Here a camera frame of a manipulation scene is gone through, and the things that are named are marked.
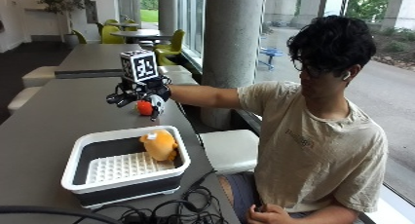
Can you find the white and black dish tub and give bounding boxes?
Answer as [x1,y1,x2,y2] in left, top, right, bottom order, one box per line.
[60,125,192,209]

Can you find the orange soft toy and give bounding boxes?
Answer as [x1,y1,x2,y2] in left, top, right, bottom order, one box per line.
[138,129,181,163]

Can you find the bundle of black cables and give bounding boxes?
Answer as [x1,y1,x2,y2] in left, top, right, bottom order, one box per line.
[92,169,232,224]

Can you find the red round fruit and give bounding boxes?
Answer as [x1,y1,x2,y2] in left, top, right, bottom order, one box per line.
[136,99,156,117]

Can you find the blue outdoor seat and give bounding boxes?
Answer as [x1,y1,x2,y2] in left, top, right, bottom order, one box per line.
[259,46,286,72]

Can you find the beige t-shirt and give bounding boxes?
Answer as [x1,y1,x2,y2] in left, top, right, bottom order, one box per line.
[236,80,390,214]

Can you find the concrete column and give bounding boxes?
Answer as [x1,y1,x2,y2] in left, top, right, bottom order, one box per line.
[199,0,267,131]
[157,0,181,34]

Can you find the black-framed glasses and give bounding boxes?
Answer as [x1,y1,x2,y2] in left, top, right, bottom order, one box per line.
[292,58,333,79]

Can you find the round dark table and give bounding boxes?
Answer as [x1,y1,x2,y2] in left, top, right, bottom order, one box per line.
[107,21,141,31]
[110,28,176,44]

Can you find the long grey table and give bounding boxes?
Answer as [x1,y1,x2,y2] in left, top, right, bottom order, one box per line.
[54,43,145,80]

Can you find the potted indoor tree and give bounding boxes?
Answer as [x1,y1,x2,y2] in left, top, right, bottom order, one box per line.
[32,0,102,50]

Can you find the white marker cube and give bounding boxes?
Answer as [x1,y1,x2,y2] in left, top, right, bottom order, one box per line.
[120,50,160,84]

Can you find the thick black cable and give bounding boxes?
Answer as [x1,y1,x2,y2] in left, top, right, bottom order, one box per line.
[0,205,126,224]

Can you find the blue shorts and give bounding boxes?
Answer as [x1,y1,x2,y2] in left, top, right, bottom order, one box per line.
[225,171,365,224]

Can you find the green chair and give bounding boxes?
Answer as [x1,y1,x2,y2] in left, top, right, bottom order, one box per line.
[153,28,187,67]
[100,24,128,45]
[71,29,88,45]

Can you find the the person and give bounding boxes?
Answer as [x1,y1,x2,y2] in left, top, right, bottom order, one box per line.
[168,15,390,224]

